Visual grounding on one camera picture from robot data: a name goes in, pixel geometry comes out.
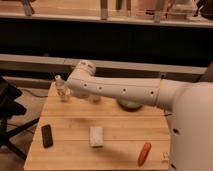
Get clear plastic water bottle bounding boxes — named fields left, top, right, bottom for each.
left=55, top=75, right=70, bottom=102

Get translucent plastic cup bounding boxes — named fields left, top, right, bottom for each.
left=89, top=95, right=101, bottom=103

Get green bowl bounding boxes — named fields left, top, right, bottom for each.
left=118, top=100, right=142, bottom=111

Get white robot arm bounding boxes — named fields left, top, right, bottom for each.
left=67, top=60, right=213, bottom=171

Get white sponge block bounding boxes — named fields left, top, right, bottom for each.
left=89, top=126, right=104, bottom=147

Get long grey bench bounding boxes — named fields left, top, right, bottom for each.
left=0, top=54, right=206, bottom=82

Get orange carrot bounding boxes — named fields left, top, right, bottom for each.
left=138, top=142, right=152, bottom=166

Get black chair base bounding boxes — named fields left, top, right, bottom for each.
left=0, top=76, right=39, bottom=160

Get black smartphone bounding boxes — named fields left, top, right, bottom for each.
left=41, top=124, right=53, bottom=148

